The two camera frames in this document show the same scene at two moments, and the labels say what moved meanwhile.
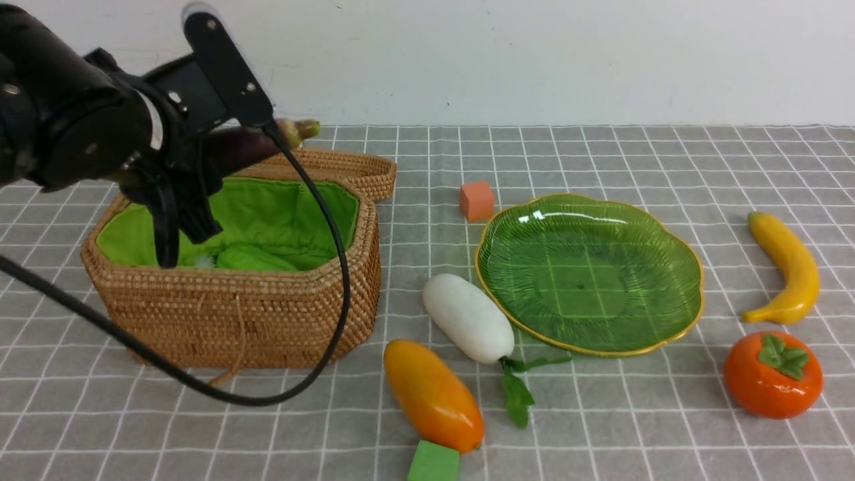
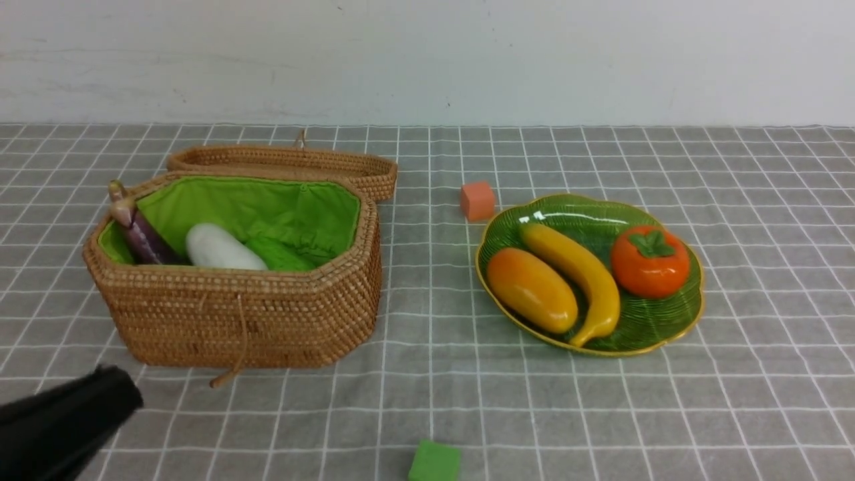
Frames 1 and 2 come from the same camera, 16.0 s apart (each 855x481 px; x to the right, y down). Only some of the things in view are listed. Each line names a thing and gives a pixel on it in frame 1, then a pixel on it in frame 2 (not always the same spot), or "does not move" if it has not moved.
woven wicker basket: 266,293 does not move
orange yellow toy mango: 435,406 -> 532,290
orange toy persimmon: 771,375 -> 650,262
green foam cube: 433,462 does not move
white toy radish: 479,331 -> 208,245
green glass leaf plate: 594,274 does not move
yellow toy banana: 801,295 -> 605,286
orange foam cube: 477,201 does not move
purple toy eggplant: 226,150 -> 125,210
